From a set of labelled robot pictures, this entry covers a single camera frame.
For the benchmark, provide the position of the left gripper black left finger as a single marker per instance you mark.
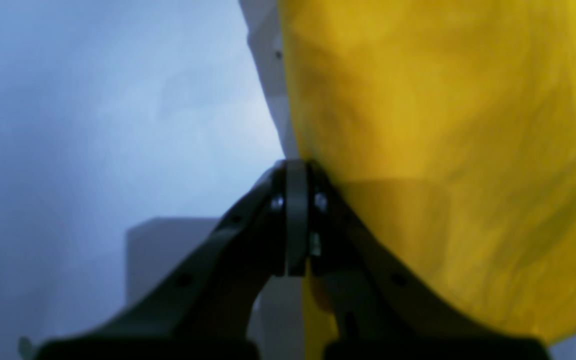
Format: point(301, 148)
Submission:
point(201, 310)

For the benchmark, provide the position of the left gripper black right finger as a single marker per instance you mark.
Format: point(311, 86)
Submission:
point(381, 309)

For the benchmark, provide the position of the orange T-shirt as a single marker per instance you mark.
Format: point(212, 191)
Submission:
point(449, 126)

